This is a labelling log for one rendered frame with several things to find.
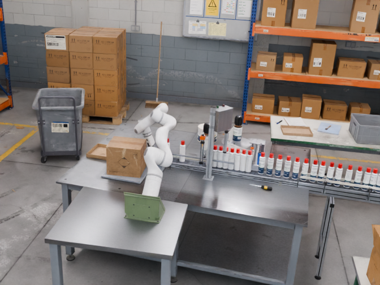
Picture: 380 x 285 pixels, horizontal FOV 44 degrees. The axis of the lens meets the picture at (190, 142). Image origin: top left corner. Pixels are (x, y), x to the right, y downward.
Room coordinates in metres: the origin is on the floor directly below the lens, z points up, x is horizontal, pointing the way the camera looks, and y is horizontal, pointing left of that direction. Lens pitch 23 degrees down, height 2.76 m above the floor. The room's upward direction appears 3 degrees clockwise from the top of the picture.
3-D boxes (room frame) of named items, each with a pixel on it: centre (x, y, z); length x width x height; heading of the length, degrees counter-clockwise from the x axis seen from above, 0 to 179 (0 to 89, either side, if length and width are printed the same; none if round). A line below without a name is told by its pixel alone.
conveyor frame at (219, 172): (3.85, -0.17, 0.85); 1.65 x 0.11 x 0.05; 77
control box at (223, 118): (3.75, -0.26, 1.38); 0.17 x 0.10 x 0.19; 132
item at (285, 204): (3.98, -0.07, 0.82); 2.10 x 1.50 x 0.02; 77
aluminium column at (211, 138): (3.70, -0.18, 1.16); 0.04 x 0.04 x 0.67; 77
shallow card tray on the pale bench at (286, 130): (5.00, -1.22, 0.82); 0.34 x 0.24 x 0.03; 88
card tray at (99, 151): (4.08, 0.80, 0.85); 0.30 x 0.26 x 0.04; 77
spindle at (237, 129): (4.40, -0.48, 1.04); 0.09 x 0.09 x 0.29
